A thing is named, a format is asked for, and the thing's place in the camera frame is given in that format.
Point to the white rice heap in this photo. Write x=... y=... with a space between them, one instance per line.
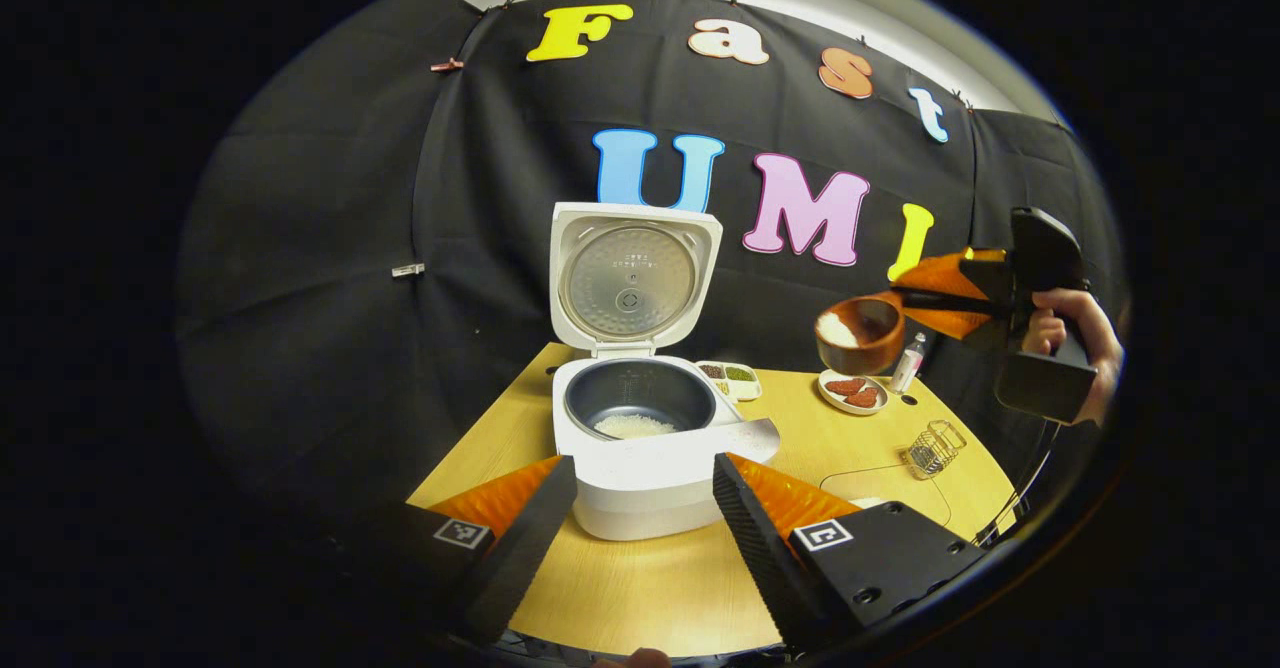
x=633 y=426

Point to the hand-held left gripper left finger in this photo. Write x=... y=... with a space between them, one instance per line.
x=515 y=558

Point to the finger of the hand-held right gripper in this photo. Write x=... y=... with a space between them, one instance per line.
x=955 y=319
x=950 y=273

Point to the red meat piece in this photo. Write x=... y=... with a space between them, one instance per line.
x=845 y=386
x=862 y=398

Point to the brown wooden spoon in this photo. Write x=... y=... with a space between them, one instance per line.
x=880 y=333

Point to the black backdrop cloth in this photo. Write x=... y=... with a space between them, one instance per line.
x=320 y=278

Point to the white round plate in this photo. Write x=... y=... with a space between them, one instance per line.
x=828 y=396

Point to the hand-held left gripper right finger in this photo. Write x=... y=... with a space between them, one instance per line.
x=760 y=558

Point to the white divided grain dish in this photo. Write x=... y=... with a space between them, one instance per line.
x=728 y=378

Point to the clear bottle with pink label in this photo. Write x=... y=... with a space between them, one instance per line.
x=908 y=363

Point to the white rice scoop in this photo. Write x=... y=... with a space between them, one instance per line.
x=836 y=328

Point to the silver backdrop clip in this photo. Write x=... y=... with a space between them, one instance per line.
x=408 y=270

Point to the red backdrop clip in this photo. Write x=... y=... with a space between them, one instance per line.
x=447 y=65

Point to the white rice cooker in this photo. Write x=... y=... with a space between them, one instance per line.
x=650 y=478

